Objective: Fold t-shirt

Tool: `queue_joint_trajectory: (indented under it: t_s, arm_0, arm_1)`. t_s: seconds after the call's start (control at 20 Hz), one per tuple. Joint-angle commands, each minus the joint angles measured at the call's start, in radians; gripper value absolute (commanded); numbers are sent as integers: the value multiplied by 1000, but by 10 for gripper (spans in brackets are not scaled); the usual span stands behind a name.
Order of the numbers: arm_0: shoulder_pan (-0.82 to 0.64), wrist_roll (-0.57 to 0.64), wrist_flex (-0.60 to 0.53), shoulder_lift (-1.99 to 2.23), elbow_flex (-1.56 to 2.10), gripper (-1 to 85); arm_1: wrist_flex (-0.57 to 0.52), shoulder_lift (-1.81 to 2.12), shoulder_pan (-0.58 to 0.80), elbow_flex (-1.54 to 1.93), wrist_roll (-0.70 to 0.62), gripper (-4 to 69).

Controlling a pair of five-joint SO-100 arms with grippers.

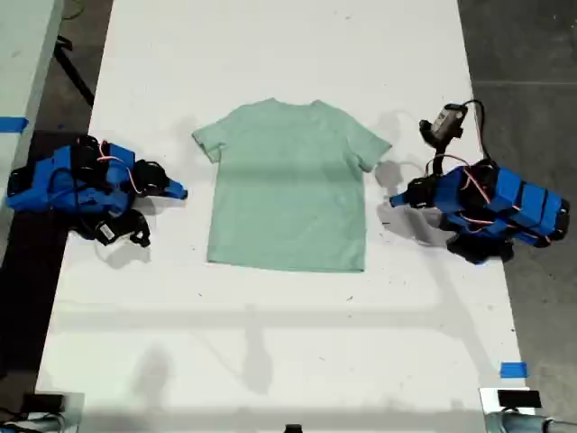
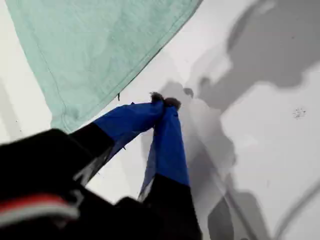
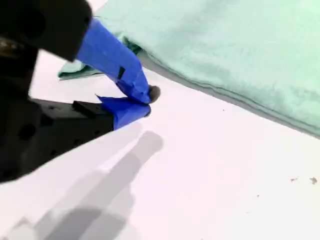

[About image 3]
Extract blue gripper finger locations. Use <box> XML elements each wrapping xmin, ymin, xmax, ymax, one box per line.
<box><xmin>37</xmin><ymin>94</ymin><xmax>152</xmax><ymax>166</ymax></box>
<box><xmin>0</xmin><ymin>0</ymin><xmax>161</xmax><ymax>105</ymax></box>

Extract pale green T-shirt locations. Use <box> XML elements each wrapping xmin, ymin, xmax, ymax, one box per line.
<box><xmin>57</xmin><ymin>0</ymin><xmax>320</xmax><ymax>140</ymax></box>

